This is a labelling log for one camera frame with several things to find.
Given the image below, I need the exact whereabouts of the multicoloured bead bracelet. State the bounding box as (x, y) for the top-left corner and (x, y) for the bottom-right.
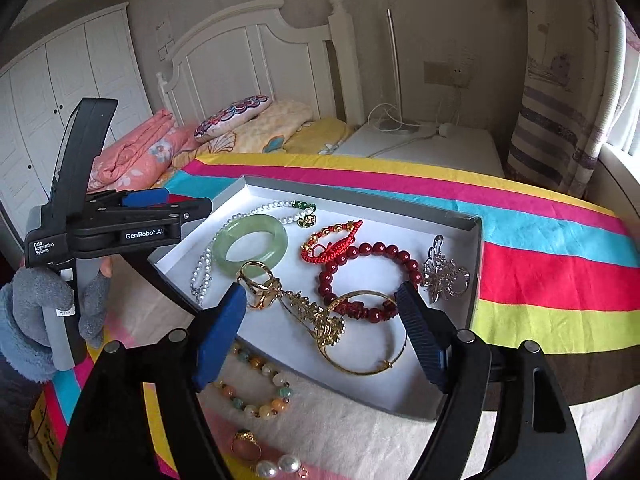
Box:
(212, 342), (294, 420)

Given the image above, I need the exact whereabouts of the person's left hand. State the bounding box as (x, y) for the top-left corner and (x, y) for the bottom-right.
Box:
(10, 258), (112, 350)

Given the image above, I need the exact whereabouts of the wall socket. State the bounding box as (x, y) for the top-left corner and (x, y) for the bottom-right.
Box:
(424, 61), (474, 87)

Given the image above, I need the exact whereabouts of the green jade bangle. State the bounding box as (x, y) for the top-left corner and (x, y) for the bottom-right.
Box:
(214, 214), (289, 279)

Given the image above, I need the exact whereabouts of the white pearl necklace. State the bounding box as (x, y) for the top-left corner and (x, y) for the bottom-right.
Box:
(190, 200), (319, 309)

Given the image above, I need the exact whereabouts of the dark red bead bracelet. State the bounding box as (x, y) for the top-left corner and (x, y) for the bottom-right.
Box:
(319, 241), (422, 324)

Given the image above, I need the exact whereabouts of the gold leaf brooch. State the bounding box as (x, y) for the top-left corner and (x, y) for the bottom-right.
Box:
(280, 290), (346, 349)

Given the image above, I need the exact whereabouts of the striped colourful cloth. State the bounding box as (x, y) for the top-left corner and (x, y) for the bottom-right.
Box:
(30, 152), (640, 480)

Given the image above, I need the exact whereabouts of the pale yellow floral pillow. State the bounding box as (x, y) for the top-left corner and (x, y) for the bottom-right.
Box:
(200, 100), (314, 156)

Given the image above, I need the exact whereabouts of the white nightstand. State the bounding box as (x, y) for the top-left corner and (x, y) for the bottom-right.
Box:
(332, 122), (506, 179)

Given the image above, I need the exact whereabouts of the gold ring with pink stone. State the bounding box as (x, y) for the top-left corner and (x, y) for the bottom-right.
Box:
(231, 430), (264, 464)

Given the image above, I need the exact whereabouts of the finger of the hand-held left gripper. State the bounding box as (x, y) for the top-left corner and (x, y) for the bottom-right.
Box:
(120, 187), (171, 209)
(165, 197), (213, 235)

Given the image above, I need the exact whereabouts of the red braided cord bracelet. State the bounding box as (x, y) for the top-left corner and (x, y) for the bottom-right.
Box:
(300, 220), (364, 264)

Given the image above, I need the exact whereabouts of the gold ring brooch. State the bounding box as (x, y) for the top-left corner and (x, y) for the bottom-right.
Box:
(236, 261), (286, 311)

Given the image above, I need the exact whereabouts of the person's left forearm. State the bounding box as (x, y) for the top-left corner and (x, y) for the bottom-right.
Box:
(0, 282), (59, 384)

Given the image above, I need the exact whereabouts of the white desk lamp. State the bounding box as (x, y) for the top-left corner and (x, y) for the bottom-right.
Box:
(372, 8), (436, 136)

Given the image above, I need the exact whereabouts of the printed curtain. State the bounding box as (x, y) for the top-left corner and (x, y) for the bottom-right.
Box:
(507, 0), (627, 199)

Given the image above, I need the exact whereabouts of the thin gold bangle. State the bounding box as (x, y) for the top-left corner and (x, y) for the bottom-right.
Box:
(320, 290), (409, 375)

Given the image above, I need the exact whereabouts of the silver brooch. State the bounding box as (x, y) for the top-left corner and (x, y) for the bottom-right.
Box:
(422, 234), (472, 305)

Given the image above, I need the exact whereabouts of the grey cardboard box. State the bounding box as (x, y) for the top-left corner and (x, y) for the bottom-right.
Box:
(147, 175), (484, 421)

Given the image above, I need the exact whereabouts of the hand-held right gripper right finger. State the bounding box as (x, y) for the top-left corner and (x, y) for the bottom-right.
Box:
(394, 280), (587, 480)

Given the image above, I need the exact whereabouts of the white wardrobe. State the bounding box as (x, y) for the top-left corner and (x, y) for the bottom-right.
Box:
(0, 2), (154, 242)

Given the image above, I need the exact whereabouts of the yellow printed carton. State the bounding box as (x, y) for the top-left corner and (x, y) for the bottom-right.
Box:
(29, 394), (57, 447)

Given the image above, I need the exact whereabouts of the pink floral folded quilt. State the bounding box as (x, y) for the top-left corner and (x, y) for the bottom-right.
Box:
(87, 109), (199, 194)

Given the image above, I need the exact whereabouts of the white cable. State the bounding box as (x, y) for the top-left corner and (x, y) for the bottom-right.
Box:
(367, 85), (469, 159)

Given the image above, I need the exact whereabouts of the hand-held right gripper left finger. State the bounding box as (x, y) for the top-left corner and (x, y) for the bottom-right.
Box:
(56, 282), (249, 480)

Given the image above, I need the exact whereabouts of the embroidered pillow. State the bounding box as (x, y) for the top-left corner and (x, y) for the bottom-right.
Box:
(194, 94), (274, 144)

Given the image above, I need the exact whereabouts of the white wooden headboard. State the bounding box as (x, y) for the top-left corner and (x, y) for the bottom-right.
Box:
(156, 0), (366, 129)

